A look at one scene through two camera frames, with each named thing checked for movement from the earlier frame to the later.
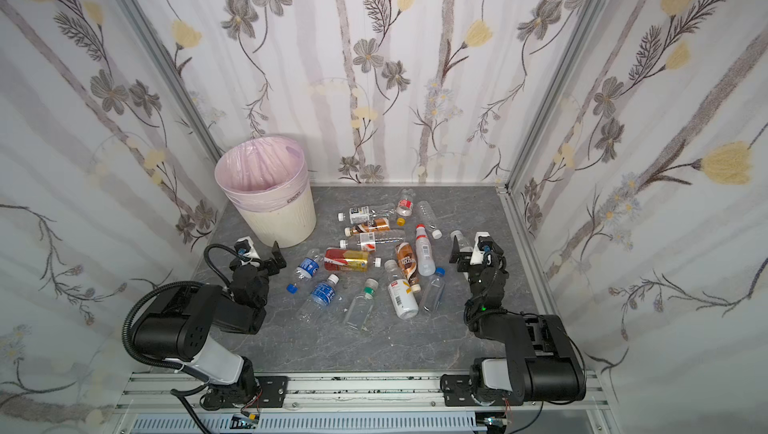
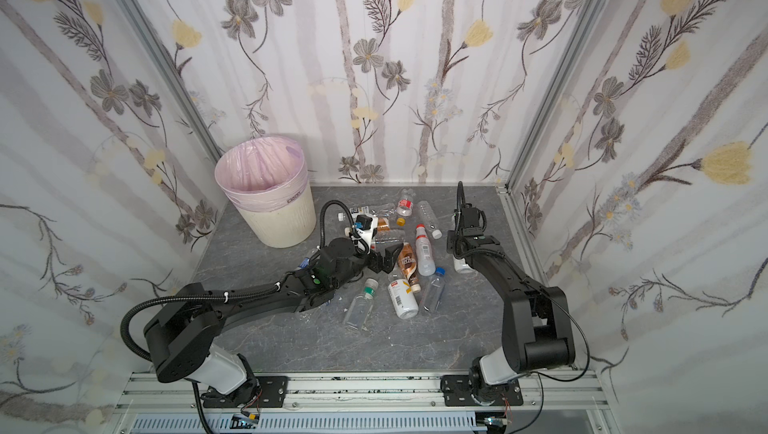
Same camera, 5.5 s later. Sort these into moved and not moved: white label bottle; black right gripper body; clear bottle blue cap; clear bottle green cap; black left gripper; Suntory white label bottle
Moved: black left gripper; black right gripper body
Not moved: Suntory white label bottle; clear bottle green cap; clear bottle blue cap; white label bottle
